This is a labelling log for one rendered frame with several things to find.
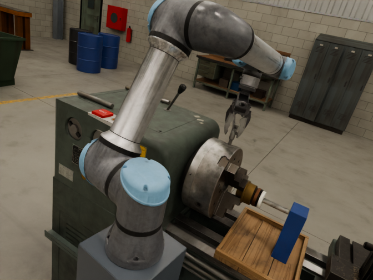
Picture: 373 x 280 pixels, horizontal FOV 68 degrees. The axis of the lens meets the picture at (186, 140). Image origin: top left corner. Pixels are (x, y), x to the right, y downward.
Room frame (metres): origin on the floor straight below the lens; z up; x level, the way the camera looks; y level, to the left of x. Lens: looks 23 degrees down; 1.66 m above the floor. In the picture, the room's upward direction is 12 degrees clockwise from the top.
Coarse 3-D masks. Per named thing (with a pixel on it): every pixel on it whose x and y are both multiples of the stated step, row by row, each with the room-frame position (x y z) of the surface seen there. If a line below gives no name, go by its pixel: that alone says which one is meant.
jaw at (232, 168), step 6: (222, 162) 0.93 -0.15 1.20; (228, 162) 0.94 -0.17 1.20; (228, 168) 0.93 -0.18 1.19; (234, 168) 0.92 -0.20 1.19; (228, 174) 0.93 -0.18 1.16; (234, 174) 0.91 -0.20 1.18; (240, 174) 0.95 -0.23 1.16; (228, 180) 0.95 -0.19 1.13; (234, 180) 0.93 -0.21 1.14; (240, 180) 0.93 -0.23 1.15; (246, 180) 0.95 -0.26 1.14; (234, 186) 0.95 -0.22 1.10; (240, 186) 0.93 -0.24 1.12
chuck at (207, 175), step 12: (216, 144) 1.01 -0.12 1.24; (204, 156) 0.95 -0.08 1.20; (216, 156) 0.95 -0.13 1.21; (228, 156) 0.95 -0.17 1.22; (240, 156) 1.09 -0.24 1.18; (204, 168) 0.92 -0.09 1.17; (216, 168) 0.91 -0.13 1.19; (204, 180) 0.89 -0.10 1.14; (216, 180) 0.88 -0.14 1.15; (192, 192) 0.90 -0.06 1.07; (204, 192) 0.88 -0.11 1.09; (216, 192) 0.90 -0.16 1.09; (192, 204) 0.91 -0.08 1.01; (204, 204) 0.87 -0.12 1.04; (216, 204) 0.95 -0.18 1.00
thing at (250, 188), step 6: (246, 186) 0.95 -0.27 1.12; (252, 186) 0.95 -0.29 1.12; (240, 192) 0.95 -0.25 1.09; (246, 192) 0.93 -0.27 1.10; (252, 192) 0.93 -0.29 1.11; (258, 192) 0.93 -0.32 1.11; (240, 198) 0.93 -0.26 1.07; (246, 198) 0.92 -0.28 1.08; (252, 198) 0.92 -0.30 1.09; (258, 198) 0.91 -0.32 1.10; (252, 204) 0.92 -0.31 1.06
